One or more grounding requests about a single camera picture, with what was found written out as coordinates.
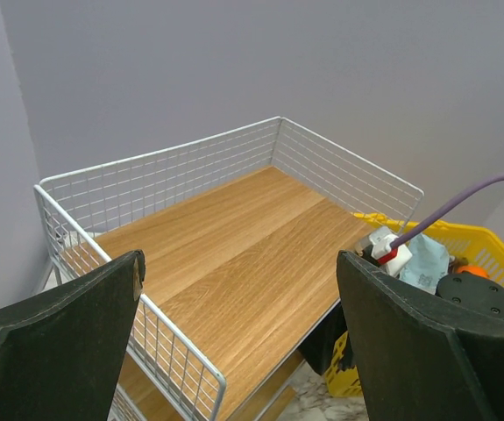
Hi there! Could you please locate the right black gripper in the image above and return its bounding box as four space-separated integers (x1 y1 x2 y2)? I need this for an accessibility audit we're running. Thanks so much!
299 302 347 375

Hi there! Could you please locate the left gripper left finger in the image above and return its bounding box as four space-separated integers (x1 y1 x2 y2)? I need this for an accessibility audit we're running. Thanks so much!
0 250 146 420

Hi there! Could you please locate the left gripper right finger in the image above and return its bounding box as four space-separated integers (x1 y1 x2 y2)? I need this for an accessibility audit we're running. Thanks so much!
337 252 504 420

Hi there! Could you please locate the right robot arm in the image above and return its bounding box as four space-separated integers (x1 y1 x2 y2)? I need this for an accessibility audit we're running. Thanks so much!
298 269 504 375

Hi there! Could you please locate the light blue snack bag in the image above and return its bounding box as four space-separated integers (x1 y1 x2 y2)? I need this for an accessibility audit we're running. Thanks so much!
399 233 450 295

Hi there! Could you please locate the orange fruit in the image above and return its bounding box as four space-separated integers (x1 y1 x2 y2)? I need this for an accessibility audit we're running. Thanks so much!
454 265 489 279

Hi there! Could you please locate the yellow plastic shopping basket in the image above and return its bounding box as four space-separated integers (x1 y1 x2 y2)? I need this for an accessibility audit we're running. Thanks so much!
324 220 504 397

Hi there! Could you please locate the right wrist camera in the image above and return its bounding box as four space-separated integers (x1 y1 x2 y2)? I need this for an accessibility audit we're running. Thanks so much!
354 226 413 277

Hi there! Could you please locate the white wire wooden shelf rack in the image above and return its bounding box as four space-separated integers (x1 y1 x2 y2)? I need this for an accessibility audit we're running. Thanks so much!
34 117 423 420

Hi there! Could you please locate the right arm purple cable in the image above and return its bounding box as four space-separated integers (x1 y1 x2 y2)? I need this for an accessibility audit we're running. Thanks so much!
389 174 504 249

